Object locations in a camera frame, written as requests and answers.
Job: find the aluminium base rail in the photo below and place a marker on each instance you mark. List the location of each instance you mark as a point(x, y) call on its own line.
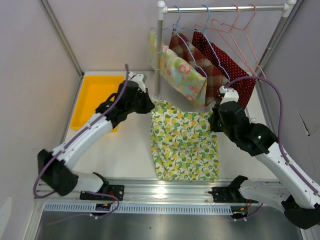
point(153, 191)

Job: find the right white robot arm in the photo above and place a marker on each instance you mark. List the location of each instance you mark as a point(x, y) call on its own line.
point(300, 200)

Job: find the pastel floral skirt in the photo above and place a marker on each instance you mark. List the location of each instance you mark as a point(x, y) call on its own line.
point(182, 76)

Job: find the red plaid skirt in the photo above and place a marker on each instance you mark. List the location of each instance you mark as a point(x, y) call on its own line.
point(213, 77)

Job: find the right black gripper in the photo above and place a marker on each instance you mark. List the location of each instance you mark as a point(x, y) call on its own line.
point(213, 119)

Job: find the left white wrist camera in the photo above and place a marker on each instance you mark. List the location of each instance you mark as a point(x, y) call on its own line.
point(139, 78)

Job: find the blue wire hanger left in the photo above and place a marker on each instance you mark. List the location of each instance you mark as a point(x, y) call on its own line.
point(176, 26)

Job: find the metal clothes rack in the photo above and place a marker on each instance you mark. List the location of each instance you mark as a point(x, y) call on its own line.
point(288, 10)

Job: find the red polka dot skirt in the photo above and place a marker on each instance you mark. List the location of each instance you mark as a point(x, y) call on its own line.
point(243, 87)

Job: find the lemon print cloth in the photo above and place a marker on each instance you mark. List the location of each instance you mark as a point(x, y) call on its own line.
point(183, 147)

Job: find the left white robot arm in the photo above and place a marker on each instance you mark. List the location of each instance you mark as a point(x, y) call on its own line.
point(55, 166)

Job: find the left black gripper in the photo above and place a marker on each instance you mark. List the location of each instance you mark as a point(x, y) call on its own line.
point(148, 106)

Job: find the blue wire hanger right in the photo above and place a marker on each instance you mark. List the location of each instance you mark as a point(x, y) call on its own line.
point(209, 43)

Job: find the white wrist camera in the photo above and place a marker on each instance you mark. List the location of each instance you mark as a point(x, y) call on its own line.
point(228, 94)
point(139, 78)

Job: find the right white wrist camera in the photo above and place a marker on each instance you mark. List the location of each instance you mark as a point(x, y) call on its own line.
point(228, 94)

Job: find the white slotted cable duct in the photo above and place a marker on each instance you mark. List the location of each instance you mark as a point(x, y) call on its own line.
point(137, 208)

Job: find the yellow plastic tray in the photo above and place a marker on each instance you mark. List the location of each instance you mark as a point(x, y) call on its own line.
point(94, 91)

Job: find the blue wire hanger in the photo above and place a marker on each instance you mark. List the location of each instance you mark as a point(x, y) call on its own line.
point(209, 43)
point(176, 26)

